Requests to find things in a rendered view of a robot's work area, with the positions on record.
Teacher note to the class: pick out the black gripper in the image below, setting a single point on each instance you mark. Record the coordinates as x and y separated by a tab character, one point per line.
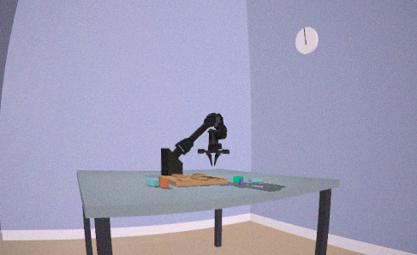
208	153

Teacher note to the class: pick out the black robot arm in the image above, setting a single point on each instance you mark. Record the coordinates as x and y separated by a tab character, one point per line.
211	120

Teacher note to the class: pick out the small green block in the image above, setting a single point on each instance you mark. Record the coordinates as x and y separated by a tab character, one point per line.
236	178

